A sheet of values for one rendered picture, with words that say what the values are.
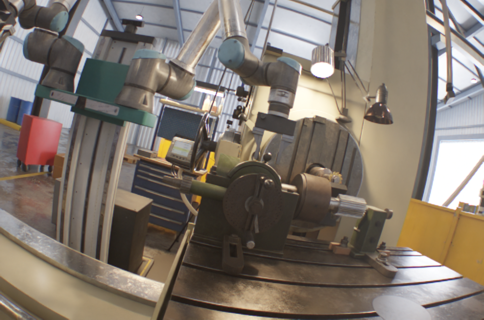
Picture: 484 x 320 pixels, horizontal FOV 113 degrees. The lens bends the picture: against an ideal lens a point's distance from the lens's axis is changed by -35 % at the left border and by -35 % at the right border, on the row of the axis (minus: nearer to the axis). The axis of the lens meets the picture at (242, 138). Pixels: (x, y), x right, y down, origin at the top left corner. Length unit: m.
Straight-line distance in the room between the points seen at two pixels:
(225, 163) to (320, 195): 0.36
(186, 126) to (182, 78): 2.30
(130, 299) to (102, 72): 1.04
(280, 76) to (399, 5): 1.42
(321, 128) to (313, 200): 0.44
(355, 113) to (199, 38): 0.93
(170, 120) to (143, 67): 2.47
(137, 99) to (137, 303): 0.79
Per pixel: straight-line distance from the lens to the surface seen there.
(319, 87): 1.38
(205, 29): 1.19
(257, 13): 12.31
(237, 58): 0.76
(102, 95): 1.30
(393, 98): 1.65
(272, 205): 0.75
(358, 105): 1.47
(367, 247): 1.14
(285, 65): 0.83
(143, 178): 3.10
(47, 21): 1.10
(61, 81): 1.30
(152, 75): 1.08
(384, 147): 1.56
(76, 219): 1.54
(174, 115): 3.49
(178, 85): 1.17
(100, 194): 1.35
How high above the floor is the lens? 1.33
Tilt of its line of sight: 3 degrees up
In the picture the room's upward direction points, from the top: 14 degrees clockwise
